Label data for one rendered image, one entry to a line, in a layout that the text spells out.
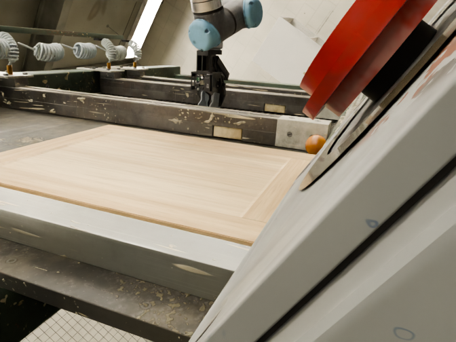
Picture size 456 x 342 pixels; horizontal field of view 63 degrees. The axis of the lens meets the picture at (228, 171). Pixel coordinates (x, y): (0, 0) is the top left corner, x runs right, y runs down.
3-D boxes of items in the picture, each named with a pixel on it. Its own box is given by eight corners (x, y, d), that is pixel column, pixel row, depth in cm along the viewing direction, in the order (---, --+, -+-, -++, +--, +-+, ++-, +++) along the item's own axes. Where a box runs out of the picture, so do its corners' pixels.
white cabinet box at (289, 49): (432, 129, 390) (279, 15, 414) (392, 168, 420) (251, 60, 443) (428, 117, 443) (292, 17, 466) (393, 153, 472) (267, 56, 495)
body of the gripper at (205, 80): (189, 91, 109) (190, 48, 105) (202, 89, 116) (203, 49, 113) (213, 94, 106) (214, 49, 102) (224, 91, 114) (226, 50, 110)
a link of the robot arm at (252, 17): (245, 38, 95) (211, 37, 101) (267, 22, 101) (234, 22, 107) (239, 5, 90) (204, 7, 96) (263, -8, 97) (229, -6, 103)
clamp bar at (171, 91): (341, 121, 134) (352, 51, 126) (77, 91, 172) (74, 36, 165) (344, 117, 143) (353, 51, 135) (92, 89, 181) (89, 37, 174)
